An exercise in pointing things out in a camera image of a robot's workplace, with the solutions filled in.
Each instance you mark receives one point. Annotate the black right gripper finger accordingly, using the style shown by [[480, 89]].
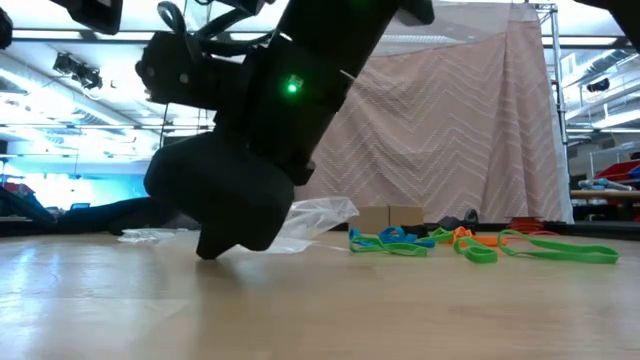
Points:
[[272, 210], [200, 180]]

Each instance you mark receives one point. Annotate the blue rubber band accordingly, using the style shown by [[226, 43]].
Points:
[[425, 243], [356, 235], [395, 232]]

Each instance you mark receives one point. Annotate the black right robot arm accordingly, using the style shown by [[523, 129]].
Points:
[[340, 25]]

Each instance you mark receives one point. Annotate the orange rubber band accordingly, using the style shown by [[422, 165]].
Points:
[[462, 232]]

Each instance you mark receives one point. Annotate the long green rubber band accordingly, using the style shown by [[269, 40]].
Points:
[[590, 257]]

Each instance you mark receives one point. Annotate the small cardboard box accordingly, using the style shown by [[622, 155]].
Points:
[[390, 219]]

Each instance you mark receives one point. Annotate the pink chevron cloth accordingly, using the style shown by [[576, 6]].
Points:
[[450, 125]]

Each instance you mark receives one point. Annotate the black ceiling track lights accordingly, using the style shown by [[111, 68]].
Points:
[[80, 72]]

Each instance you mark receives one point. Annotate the red black tape roll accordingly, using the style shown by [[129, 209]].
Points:
[[525, 225]]

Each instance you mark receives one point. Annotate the silver metal rack pole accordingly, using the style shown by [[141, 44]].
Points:
[[556, 75]]

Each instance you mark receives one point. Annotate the black ceiling spotlight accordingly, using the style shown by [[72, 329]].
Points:
[[598, 85]]

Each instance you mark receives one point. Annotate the wooden side table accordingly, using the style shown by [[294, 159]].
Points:
[[605, 195]]

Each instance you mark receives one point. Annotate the red storage bin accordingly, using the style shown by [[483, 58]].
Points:
[[617, 171]]

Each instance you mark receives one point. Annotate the black aluminium table frame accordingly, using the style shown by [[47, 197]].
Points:
[[610, 231]]

